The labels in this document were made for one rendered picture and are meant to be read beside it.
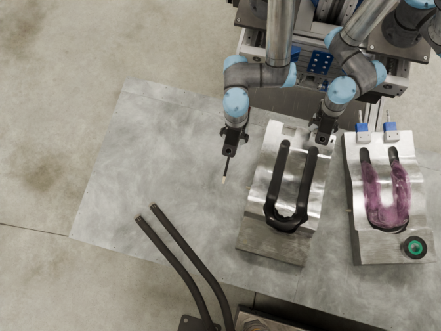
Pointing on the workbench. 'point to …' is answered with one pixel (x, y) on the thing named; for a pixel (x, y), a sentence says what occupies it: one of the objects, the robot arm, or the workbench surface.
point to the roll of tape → (415, 246)
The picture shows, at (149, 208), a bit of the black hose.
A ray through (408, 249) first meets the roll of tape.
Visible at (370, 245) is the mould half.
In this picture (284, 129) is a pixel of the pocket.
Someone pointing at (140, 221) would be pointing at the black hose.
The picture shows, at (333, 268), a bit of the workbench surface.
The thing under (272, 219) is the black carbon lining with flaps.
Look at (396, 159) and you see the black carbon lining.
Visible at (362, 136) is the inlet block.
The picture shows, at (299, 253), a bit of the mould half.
